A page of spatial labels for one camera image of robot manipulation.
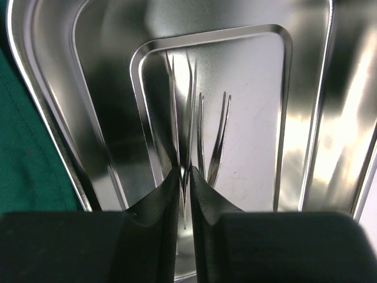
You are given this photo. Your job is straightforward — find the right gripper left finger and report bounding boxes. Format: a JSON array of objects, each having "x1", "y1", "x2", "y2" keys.
[{"x1": 1, "y1": 169, "x2": 180, "y2": 282}]

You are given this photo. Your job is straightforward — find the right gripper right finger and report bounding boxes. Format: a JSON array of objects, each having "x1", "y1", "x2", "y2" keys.
[{"x1": 190, "y1": 168, "x2": 376, "y2": 282}]

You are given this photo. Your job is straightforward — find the steel tweezers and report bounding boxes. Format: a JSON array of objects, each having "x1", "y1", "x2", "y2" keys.
[
  {"x1": 197, "y1": 92, "x2": 232, "y2": 188},
  {"x1": 165, "y1": 52, "x2": 197, "y2": 229}
]

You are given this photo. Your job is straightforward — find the stainless steel tray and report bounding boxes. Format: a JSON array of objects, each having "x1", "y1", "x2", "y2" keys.
[{"x1": 6, "y1": 1, "x2": 376, "y2": 282}]

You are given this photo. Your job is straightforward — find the green surgical cloth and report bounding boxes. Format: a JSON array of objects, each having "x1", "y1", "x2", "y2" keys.
[{"x1": 1, "y1": 1, "x2": 81, "y2": 213}]

